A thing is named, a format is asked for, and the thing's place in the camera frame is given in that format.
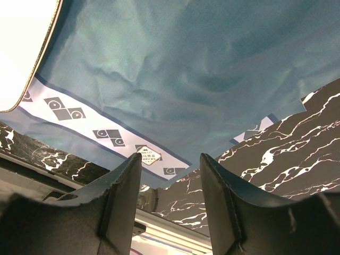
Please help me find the white rectangular plate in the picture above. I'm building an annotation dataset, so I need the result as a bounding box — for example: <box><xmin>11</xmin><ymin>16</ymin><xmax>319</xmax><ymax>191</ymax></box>
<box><xmin>1</xmin><ymin>0</ymin><xmax>63</xmax><ymax>112</ymax></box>

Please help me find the aluminium front rail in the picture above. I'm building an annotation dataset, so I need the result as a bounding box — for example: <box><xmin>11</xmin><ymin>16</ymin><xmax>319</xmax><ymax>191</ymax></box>
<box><xmin>135</xmin><ymin>209</ymin><xmax>213</xmax><ymax>254</ymax></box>

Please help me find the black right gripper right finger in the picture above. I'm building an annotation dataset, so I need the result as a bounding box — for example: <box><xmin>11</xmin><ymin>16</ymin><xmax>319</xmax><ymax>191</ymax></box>
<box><xmin>200</xmin><ymin>154</ymin><xmax>339</xmax><ymax>254</ymax></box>

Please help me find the blue patterned cloth placemat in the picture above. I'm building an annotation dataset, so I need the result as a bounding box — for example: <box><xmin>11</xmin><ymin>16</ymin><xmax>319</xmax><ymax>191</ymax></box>
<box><xmin>1</xmin><ymin>1</ymin><xmax>339</xmax><ymax>188</ymax></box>

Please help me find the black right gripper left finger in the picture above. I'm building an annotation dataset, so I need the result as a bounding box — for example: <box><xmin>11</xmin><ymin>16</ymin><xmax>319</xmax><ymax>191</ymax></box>
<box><xmin>1</xmin><ymin>153</ymin><xmax>141</xmax><ymax>254</ymax></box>

